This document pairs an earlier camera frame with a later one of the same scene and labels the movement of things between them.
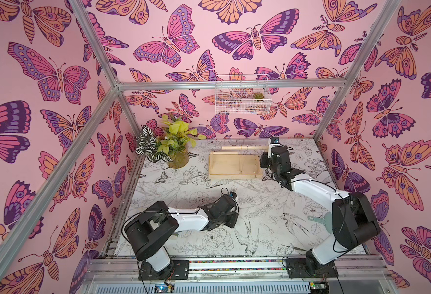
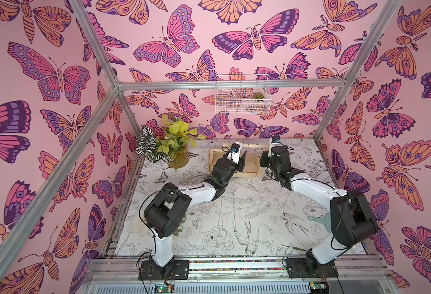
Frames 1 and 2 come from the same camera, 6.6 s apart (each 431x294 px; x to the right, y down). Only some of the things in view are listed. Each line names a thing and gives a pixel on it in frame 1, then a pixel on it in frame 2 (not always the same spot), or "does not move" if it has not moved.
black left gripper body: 229,220 -> 231,170
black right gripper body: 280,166 does not move
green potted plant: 171,144 does not move
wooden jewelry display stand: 241,165 does not move
